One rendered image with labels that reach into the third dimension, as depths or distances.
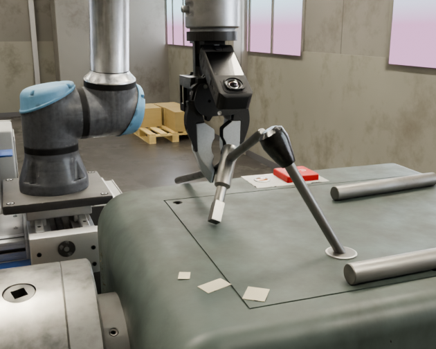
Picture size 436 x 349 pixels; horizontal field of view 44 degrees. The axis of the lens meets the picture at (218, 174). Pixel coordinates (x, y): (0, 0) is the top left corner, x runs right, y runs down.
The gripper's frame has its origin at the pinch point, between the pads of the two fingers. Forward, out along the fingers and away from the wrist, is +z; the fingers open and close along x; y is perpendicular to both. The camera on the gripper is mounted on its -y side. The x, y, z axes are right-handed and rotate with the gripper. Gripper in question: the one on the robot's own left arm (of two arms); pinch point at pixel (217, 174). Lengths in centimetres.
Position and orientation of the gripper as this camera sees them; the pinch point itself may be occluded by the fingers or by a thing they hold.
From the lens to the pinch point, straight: 77.3
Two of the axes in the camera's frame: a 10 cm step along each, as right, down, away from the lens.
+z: 0.1, 9.7, 2.5
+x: -9.5, 0.9, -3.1
